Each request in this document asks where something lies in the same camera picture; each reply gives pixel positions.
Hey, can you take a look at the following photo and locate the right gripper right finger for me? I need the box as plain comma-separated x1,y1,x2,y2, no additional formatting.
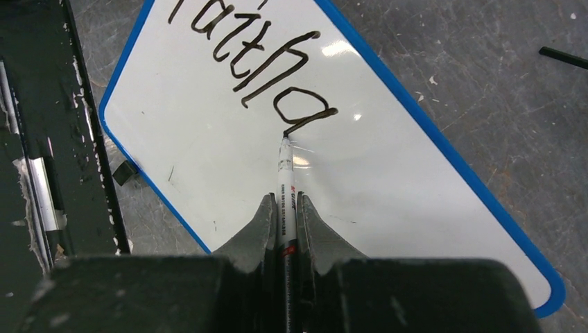
297,191,367,275

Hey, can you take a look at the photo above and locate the blue-framed whiteboard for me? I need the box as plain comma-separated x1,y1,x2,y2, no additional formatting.
99,1,566,317

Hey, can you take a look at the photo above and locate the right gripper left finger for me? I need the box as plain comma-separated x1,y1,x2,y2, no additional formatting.
212,193,277,273

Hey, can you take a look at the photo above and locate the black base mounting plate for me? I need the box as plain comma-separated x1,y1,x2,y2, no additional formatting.
1,1,130,331

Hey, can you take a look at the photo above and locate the black whiteboard marker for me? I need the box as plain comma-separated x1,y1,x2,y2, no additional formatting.
277,135,300,332

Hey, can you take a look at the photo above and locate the silver microphone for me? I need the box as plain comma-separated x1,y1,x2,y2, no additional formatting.
539,46,588,69

